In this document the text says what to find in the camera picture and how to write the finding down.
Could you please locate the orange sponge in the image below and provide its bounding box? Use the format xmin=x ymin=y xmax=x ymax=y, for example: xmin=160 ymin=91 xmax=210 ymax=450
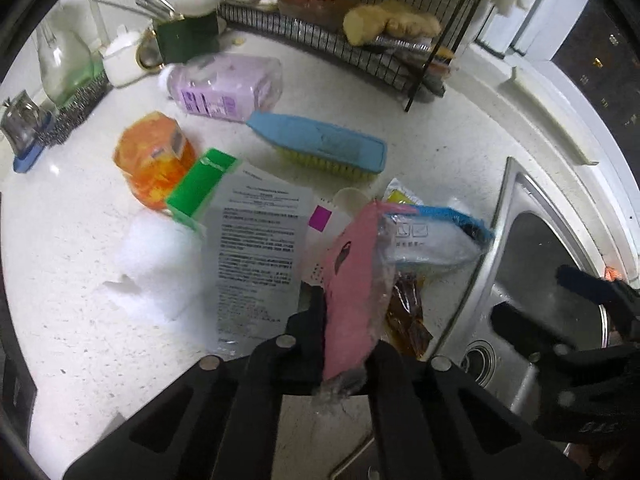
xmin=604 ymin=266 xmax=624 ymax=282

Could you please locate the pink plastic wrapper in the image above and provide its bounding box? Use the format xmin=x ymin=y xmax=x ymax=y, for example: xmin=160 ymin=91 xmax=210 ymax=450
xmin=317 ymin=200 xmax=418 ymax=404

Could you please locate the green box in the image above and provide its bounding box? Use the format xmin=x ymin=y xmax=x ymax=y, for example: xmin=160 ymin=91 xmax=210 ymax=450
xmin=166 ymin=148 xmax=240 ymax=230

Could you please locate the red chili container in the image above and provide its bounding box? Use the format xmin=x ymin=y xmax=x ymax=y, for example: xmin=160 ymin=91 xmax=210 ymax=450
xmin=278 ymin=0 xmax=360 ymax=32

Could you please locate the steel wool scrubber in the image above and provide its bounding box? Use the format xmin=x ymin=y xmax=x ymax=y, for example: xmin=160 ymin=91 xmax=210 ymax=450
xmin=36 ymin=72 xmax=111 ymax=148

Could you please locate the white lidded sugar jar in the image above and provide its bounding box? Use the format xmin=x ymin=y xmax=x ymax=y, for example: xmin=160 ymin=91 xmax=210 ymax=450
xmin=102 ymin=29 xmax=145 ymax=88

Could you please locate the white box with magenta square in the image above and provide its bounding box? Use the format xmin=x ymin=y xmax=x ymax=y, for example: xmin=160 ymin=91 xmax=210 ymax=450
xmin=302 ymin=188 xmax=370 ymax=286

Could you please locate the blue scrub brush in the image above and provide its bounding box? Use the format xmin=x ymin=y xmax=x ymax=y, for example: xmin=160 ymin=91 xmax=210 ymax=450
xmin=246 ymin=112 xmax=387 ymax=179

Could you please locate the blue white plastic package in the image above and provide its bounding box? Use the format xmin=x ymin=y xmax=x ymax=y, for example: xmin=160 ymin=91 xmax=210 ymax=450
xmin=384 ymin=205 xmax=495 ymax=274

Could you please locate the glass carafe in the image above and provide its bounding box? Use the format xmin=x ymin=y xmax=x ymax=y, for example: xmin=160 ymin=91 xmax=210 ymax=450
xmin=36 ymin=9 xmax=102 ymax=108

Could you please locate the printed paper sheet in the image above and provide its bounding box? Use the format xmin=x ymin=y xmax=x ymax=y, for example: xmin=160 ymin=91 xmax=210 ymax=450
xmin=203 ymin=171 xmax=314 ymax=358

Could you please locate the ginger root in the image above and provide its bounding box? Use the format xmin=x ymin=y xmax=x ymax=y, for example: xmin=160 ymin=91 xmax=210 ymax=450
xmin=343 ymin=0 xmax=442 ymax=47

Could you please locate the white tissue wad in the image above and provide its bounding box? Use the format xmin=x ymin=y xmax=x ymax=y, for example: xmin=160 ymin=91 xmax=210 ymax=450
xmin=98 ymin=209 xmax=202 ymax=322

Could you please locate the clear purple label bottle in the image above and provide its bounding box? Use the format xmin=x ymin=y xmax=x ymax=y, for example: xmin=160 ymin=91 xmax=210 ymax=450
xmin=157 ymin=53 xmax=283 ymax=122

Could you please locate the black wire dish rack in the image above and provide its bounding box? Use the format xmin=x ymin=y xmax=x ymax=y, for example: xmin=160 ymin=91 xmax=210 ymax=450
xmin=220 ymin=0 xmax=480 ymax=102

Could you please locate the orange snack bag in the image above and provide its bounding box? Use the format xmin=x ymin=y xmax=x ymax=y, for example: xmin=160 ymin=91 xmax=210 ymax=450
xmin=113 ymin=112 xmax=198 ymax=210

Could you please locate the dark green gold-handled mug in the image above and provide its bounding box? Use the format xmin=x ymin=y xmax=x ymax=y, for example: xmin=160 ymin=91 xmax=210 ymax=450
xmin=136 ymin=13 xmax=220 ymax=72

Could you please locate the stainless steel sink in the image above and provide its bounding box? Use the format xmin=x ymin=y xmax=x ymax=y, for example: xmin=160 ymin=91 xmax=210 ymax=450
xmin=435 ymin=158 xmax=610 ymax=422

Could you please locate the yellow snack wrapper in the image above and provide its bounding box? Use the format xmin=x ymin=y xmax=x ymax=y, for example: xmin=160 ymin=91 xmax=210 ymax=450
xmin=383 ymin=178 xmax=424 ymax=206

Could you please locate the brown plastic wrapper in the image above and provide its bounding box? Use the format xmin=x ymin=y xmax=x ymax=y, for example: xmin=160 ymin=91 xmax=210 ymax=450
xmin=385 ymin=272 xmax=433 ymax=360

